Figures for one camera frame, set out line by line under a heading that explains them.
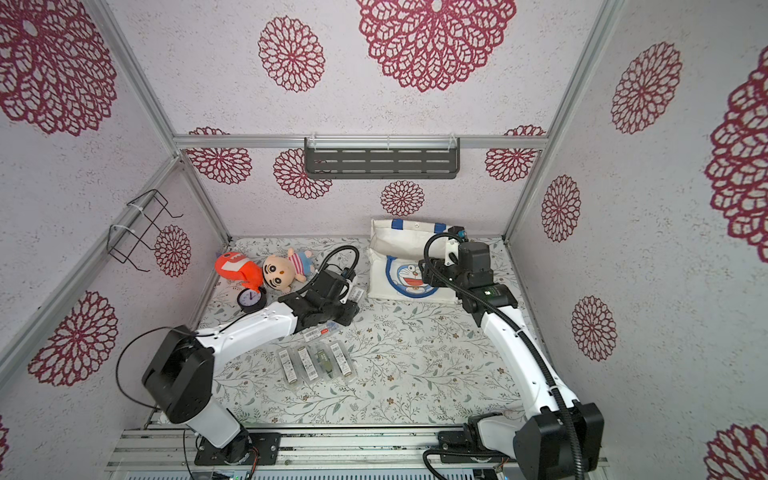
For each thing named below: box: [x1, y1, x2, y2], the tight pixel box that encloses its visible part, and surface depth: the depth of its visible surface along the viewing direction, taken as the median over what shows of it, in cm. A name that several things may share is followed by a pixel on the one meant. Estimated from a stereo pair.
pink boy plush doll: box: [263, 248, 313, 293], surface depth 104 cm
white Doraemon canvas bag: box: [367, 219, 458, 304], surface depth 98 cm
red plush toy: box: [215, 252, 263, 293], surface depth 103 cm
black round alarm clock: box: [237, 288, 267, 313], surface depth 102 cm
